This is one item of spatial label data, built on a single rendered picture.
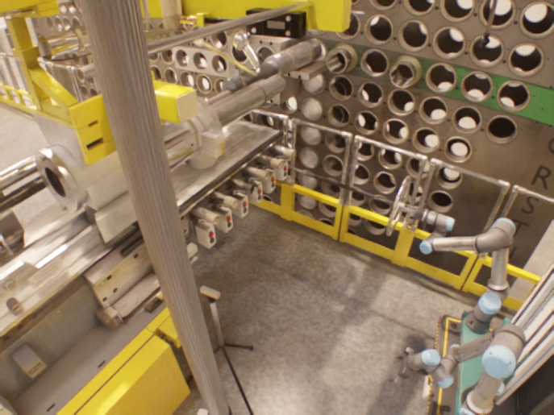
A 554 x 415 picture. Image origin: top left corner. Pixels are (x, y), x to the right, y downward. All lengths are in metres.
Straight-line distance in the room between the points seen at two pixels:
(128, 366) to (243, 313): 1.05
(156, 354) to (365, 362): 1.34
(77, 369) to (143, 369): 0.34
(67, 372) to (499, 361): 1.89
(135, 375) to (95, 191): 0.88
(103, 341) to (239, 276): 1.27
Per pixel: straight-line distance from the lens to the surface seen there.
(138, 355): 1.94
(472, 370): 2.20
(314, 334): 2.58
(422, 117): 3.29
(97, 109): 1.53
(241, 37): 1.23
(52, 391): 2.02
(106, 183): 1.75
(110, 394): 1.89
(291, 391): 2.39
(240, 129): 2.85
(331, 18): 1.22
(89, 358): 2.02
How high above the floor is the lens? 2.20
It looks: 39 degrees down
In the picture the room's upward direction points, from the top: straight up
